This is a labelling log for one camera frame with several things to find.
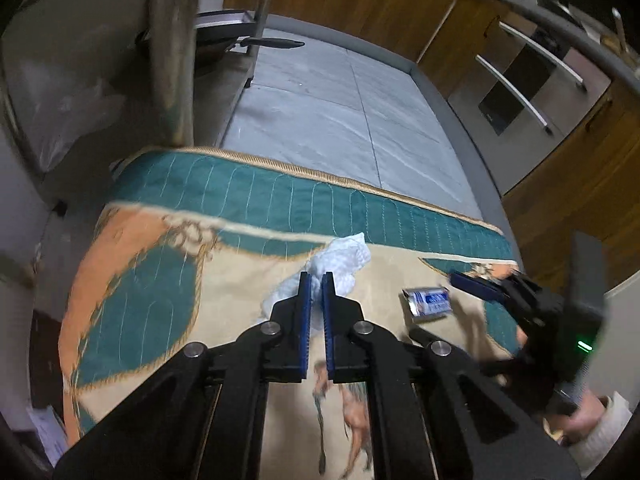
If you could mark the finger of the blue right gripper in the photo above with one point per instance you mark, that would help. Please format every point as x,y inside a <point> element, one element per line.
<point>486,290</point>

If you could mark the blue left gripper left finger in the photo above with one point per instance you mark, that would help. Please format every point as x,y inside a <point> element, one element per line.
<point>304,307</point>

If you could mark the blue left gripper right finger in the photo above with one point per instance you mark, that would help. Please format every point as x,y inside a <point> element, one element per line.
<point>327,301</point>

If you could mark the white tissue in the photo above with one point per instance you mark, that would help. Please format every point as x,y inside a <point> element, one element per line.
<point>343,257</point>

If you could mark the blue white small packet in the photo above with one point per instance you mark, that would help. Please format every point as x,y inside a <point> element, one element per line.
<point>428,304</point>

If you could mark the cream knit sleeve forearm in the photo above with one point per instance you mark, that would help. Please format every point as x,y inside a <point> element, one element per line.
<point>589,451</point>

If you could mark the wooden kitchen cabinets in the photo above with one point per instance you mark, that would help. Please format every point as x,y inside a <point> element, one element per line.
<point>589,183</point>

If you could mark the person's right hand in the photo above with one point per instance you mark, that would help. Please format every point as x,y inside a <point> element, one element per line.
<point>578,425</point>

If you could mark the horse print quilted cushion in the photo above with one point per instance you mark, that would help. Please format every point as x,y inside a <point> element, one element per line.
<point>185,251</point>

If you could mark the stainless steel oven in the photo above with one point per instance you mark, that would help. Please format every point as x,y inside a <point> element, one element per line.
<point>523,95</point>

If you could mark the black frying pan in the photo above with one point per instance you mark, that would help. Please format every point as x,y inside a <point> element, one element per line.
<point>218,32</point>

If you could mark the stainless steel shelf rack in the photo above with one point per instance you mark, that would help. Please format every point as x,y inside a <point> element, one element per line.
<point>137,46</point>

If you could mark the clear plastic bag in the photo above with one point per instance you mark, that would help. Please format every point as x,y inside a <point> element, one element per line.
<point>56,108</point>

